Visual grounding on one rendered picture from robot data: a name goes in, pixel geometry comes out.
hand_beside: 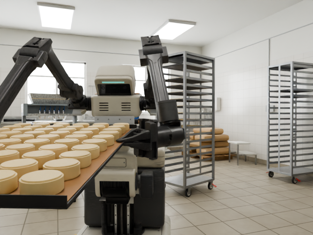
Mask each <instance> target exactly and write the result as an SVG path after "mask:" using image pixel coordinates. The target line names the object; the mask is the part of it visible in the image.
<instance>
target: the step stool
mask: <svg viewBox="0 0 313 235"><path fill-rule="evenodd" d="M228 143H229V162H230V153H237V165H239V156H245V162H246V156H248V155H255V165H257V153H253V152H249V151H239V145H246V144H251V143H249V142H244V141H228ZM231 143H232V144H237V151H235V152H230V151H231ZM239 153H240V154H239Z"/></svg>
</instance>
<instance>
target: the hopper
mask: <svg viewBox="0 0 313 235"><path fill-rule="evenodd" d="M28 97H29V99H30V101H31V103H32V104H68V102H69V99H68V100H66V98H63V97H61V96H60V94H45V93H29V94H28Z"/></svg>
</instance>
